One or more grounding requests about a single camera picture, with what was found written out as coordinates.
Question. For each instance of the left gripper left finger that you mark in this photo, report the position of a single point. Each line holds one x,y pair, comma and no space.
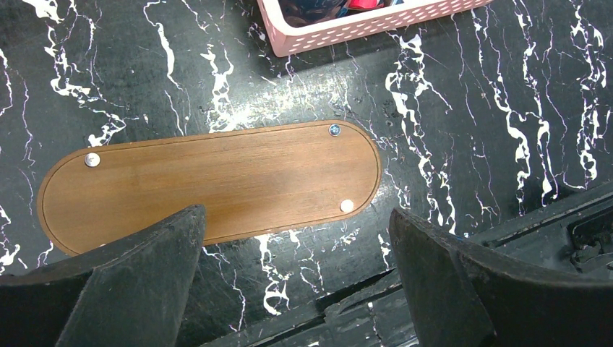
131,292

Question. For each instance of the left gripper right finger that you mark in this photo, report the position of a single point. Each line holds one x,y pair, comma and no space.
460,293

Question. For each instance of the oval wooden tray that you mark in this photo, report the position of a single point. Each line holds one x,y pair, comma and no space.
250,182

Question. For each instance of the pink perforated plastic basket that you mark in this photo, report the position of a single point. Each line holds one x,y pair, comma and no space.
286,39

